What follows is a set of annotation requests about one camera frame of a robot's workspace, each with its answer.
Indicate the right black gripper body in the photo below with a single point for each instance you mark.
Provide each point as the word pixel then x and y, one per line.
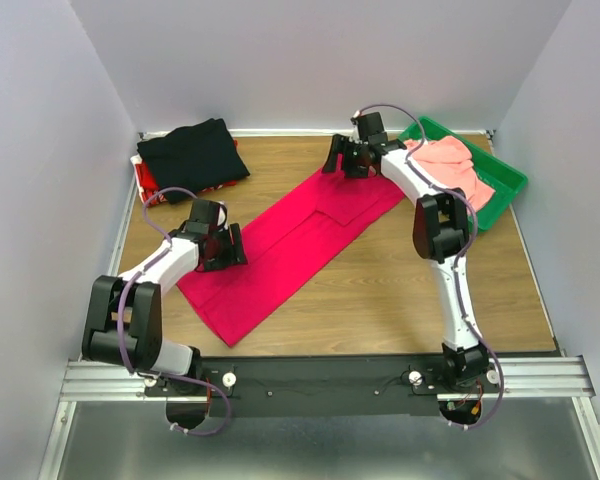
pixel 353 164

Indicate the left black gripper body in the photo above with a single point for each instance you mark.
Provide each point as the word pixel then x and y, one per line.
pixel 222 255

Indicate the magenta t shirt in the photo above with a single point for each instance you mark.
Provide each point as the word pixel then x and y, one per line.
pixel 285 247

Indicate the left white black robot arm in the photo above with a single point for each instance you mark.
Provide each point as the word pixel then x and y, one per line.
pixel 124 317

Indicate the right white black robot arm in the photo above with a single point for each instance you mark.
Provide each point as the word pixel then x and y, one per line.
pixel 445 227

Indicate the black folded t shirt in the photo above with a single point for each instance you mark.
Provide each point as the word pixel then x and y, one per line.
pixel 207 140

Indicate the salmon pink t shirt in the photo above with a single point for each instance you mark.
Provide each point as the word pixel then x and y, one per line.
pixel 449 162

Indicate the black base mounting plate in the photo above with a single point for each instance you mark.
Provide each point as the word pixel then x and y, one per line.
pixel 327 386

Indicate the green plastic bin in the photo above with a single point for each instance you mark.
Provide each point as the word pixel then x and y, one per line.
pixel 506 181

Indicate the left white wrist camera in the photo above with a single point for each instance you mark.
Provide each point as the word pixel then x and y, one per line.
pixel 222 216

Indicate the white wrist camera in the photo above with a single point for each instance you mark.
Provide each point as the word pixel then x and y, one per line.
pixel 222 216
pixel 355 120

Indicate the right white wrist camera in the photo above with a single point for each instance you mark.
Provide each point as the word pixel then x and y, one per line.
pixel 355 120

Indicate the aluminium frame rail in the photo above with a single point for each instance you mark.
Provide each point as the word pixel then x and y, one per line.
pixel 549 377

